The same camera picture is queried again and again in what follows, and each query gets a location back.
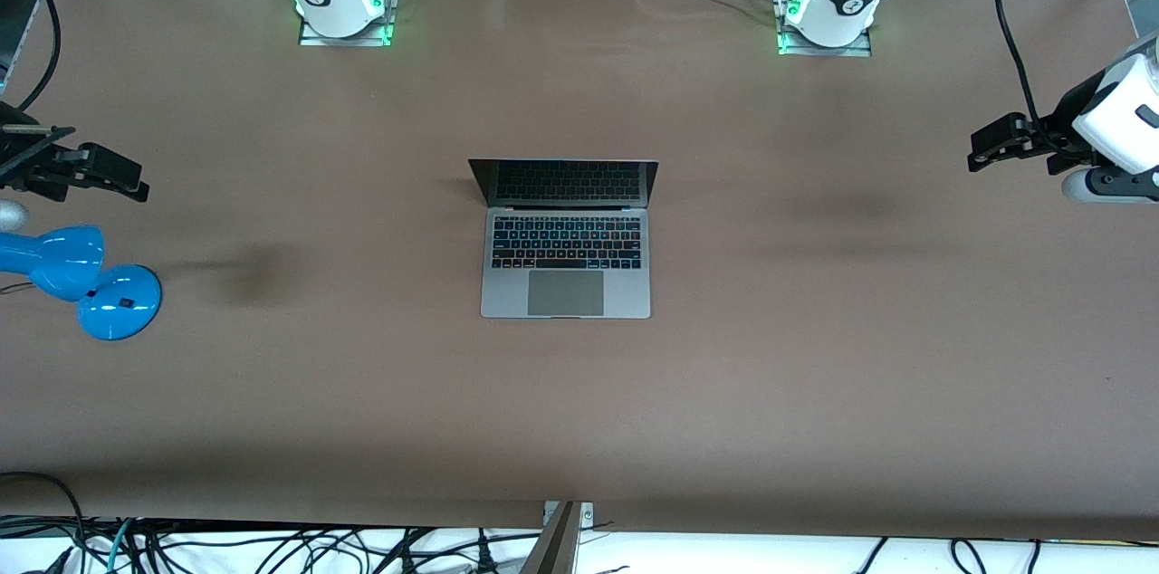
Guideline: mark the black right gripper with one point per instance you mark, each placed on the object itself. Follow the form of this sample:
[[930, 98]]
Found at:
[[20, 161]]

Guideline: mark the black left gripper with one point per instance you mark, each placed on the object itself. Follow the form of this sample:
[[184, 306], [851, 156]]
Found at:
[[1061, 133]]

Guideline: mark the grey laptop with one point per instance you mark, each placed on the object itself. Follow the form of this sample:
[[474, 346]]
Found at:
[[566, 293]]

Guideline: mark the blue desk lamp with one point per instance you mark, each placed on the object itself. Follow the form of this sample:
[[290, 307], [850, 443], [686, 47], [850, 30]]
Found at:
[[63, 257]]

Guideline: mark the brown table cover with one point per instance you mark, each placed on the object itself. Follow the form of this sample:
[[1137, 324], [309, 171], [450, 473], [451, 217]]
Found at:
[[272, 420]]

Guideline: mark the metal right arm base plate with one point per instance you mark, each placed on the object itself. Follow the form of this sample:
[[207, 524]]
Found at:
[[312, 38]]

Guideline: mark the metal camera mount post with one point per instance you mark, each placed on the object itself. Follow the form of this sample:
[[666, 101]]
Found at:
[[561, 547]]

